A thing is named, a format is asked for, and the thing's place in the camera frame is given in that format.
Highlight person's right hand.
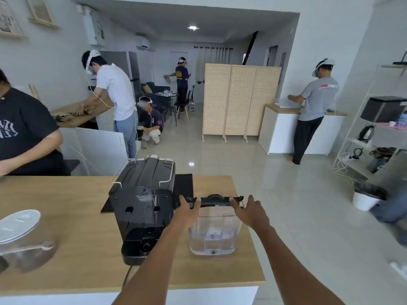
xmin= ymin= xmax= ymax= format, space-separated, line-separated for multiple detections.
xmin=229 ymin=195 xmax=272 ymax=233

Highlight person's left hand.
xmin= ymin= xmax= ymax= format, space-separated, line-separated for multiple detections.
xmin=172 ymin=195 xmax=201 ymax=231

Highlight clear water tank black lid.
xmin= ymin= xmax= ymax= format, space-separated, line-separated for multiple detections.
xmin=180 ymin=194 xmax=245 ymax=258

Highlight person's right forearm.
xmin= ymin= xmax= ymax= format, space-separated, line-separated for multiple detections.
xmin=252 ymin=226 xmax=346 ymax=305

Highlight person's left forearm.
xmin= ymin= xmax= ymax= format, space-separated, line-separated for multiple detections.
xmin=112 ymin=224 xmax=192 ymax=305

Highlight black flat mat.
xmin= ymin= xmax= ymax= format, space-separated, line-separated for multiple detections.
xmin=100 ymin=174 xmax=194 ymax=215

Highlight black coffee machine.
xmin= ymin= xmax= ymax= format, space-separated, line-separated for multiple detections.
xmin=109 ymin=154 xmax=177 ymax=266

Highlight white cabinet wooden top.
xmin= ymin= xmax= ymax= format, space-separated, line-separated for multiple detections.
xmin=258 ymin=104 xmax=348 ymax=156

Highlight wicker folding screen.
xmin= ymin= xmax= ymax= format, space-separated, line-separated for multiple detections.
xmin=202 ymin=63 xmax=282 ymax=143

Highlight round black table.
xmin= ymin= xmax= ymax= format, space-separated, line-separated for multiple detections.
xmin=156 ymin=91 xmax=179 ymax=119

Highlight white counter wooden top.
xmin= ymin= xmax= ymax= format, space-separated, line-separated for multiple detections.
xmin=50 ymin=98 xmax=128 ymax=176

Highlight dark sofa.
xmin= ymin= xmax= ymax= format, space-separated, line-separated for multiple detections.
xmin=141 ymin=82 xmax=166 ymax=94

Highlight white bin black liner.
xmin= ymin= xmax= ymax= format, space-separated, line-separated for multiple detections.
xmin=352 ymin=182 xmax=388 ymax=212

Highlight white metal shelf rack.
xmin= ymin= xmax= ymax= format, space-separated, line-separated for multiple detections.
xmin=332 ymin=63 xmax=407 ymax=182

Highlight black electric kettle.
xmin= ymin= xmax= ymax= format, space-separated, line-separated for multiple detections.
xmin=357 ymin=124 xmax=375 ymax=143

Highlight white curtains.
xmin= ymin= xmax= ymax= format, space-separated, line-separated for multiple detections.
xmin=195 ymin=46 xmax=235 ymax=66

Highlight grey refrigerator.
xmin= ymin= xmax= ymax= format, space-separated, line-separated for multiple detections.
xmin=100 ymin=51 xmax=142 ymax=96

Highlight clear jar white lid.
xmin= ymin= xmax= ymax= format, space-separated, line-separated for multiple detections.
xmin=0 ymin=209 xmax=58 ymax=273

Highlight black box appliance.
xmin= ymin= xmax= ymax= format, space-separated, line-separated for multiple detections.
xmin=360 ymin=96 xmax=407 ymax=123

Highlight black power cable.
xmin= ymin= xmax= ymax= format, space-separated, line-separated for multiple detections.
xmin=121 ymin=265 xmax=133 ymax=291

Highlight white wall water heater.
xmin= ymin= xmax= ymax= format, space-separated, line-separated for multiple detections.
xmin=83 ymin=6 xmax=106 ymax=47

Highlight framed wall picture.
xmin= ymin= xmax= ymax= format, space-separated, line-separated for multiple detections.
xmin=25 ymin=0 xmax=60 ymax=29
xmin=0 ymin=0 xmax=26 ymax=39

